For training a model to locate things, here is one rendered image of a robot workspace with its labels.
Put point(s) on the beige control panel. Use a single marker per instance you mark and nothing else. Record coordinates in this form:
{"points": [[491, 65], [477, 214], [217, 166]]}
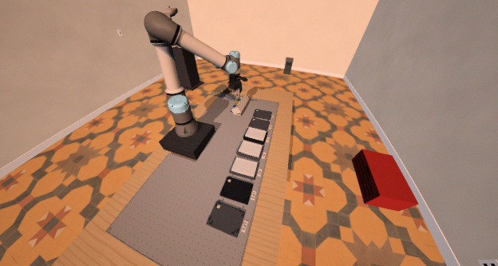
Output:
{"points": [[240, 105]]}

